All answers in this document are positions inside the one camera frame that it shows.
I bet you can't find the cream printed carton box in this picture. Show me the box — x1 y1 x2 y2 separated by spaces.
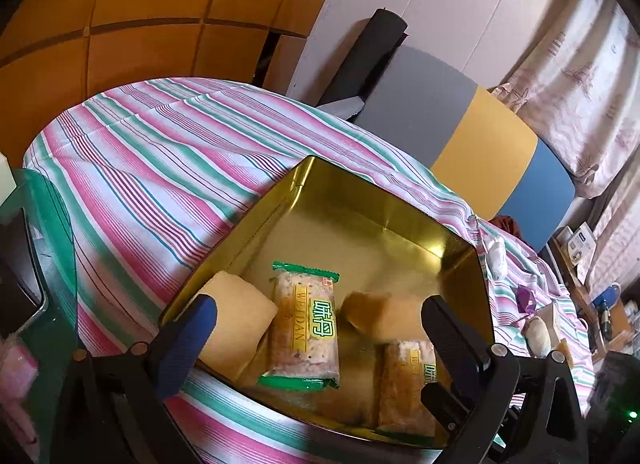
535 302 562 347

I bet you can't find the purple fabric flower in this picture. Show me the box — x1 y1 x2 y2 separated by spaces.
515 285 537 315

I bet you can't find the yellow sponge block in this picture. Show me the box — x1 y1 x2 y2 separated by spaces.
196 271 278 382
341 292 428 344

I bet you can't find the clear plastic bundle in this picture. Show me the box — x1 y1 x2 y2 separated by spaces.
486 237 508 280

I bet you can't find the green snack packet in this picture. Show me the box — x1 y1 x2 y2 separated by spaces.
258 261 341 392

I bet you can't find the green glass side table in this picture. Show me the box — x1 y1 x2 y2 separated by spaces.
1 169 78 463

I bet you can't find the black tablet device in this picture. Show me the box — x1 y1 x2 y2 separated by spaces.
0 207 49 340

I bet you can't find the wooden side desk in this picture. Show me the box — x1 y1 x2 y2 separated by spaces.
546 237 640 364

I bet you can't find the white box on desk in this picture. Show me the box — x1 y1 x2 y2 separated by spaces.
566 223 597 267

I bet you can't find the dark red cloth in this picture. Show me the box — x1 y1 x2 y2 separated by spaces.
489 215 522 239

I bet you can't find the gold metal tin box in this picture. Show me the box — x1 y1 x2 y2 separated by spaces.
158 157 494 449

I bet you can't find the pink green striped bed sheet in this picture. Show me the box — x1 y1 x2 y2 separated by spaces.
23 78 595 463

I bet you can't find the small white box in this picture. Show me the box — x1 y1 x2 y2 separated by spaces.
0 153 16 205

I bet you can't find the grey yellow blue headboard cushion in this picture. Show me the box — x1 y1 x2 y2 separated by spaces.
356 46 575 251

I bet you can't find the beige patterned curtain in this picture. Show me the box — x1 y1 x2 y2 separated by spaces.
492 0 639 295

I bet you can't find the black rolled mat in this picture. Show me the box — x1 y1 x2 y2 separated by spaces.
318 8 408 106

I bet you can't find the orange wooden wardrobe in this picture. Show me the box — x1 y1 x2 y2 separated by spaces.
1 0 325 166

